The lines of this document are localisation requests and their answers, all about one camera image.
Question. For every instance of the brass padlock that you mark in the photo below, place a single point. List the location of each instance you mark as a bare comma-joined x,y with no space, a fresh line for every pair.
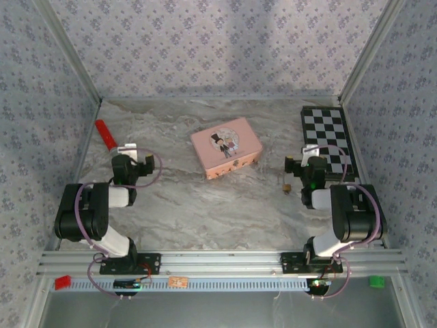
287,188

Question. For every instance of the pink cartoon tin box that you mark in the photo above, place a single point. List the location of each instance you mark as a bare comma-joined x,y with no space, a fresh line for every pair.
227,147

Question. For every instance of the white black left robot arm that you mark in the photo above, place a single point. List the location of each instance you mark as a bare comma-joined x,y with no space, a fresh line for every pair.
85,215

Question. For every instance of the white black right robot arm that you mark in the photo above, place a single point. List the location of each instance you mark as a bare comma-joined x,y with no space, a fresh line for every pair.
355,218

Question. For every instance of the red cylinder with silver end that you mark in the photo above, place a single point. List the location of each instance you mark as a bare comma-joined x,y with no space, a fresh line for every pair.
105,135

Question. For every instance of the black white chessboard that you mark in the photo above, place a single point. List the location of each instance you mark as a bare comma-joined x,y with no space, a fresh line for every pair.
324,126

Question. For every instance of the small circuit board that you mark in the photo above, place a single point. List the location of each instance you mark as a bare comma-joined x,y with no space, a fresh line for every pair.
319,283
128,283

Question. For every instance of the orange label sticker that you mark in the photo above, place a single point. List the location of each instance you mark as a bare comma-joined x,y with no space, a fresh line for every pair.
178,282

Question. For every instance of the green plastic block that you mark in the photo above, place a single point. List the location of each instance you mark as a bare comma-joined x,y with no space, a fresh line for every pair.
377,281

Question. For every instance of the red plastic block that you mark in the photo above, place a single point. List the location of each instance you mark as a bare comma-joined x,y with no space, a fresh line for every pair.
63,283

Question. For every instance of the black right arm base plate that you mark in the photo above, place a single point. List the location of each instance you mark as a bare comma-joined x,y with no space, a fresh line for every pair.
290,263

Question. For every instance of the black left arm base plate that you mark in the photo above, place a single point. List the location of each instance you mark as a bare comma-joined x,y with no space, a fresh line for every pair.
150,263

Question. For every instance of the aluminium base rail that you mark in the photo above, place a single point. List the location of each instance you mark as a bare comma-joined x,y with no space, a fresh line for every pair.
218,261

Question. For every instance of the aluminium frame post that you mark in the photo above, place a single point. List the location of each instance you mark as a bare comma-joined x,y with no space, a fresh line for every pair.
369,51
72,51

